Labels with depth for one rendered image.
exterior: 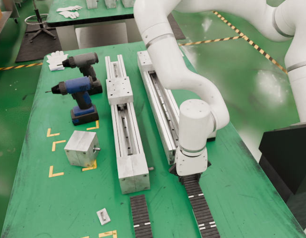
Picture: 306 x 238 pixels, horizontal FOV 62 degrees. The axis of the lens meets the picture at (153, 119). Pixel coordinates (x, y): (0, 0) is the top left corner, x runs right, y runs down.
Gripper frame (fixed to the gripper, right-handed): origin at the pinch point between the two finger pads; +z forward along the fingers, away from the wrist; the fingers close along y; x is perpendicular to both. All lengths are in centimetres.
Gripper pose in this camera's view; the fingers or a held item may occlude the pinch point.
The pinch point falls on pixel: (189, 177)
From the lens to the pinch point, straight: 93.2
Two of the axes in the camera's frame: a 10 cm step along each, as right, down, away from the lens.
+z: 0.4, 7.6, 6.5
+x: -2.0, -6.4, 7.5
